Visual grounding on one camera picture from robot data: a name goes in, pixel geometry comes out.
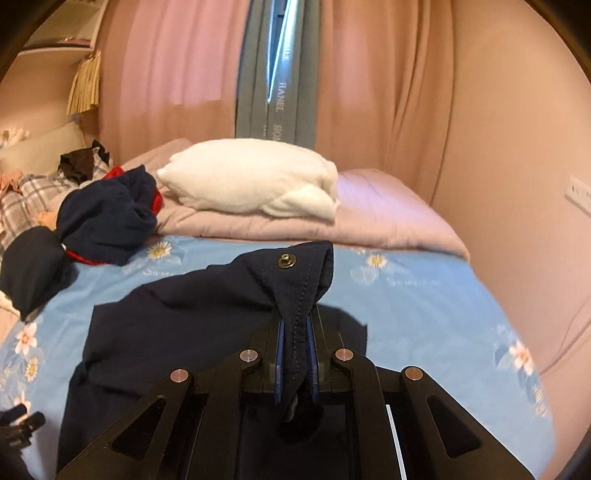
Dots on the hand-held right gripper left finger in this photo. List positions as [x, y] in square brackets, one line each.
[279, 360]

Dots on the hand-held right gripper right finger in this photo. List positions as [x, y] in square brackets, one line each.
[314, 360]

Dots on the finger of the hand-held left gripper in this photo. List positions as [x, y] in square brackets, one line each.
[30, 424]
[14, 413]

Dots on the navy collared jacket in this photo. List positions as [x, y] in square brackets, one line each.
[184, 323]

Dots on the blue floral bedsheet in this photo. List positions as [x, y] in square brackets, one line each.
[415, 300]

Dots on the folded navy garment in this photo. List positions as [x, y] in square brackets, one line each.
[32, 272]

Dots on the pink quilt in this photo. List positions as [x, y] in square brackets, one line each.
[392, 207]

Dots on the white plush pillow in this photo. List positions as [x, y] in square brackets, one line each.
[249, 180]

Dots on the plaid blanket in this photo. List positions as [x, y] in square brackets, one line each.
[18, 198]

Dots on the crumpled navy garment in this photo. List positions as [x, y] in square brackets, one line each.
[106, 217]

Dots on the black garment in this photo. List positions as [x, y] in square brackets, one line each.
[81, 164]

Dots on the pink curtain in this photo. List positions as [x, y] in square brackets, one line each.
[388, 92]
[175, 69]

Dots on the white fluffy plush toy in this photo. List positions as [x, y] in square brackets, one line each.
[14, 135]

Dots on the teal curtain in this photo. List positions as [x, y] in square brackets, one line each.
[251, 83]

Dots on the beige tassel fringe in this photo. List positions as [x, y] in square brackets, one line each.
[84, 85]

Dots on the wall socket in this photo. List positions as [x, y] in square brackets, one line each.
[579, 194]

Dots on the wall shelf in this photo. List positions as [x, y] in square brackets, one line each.
[69, 27]

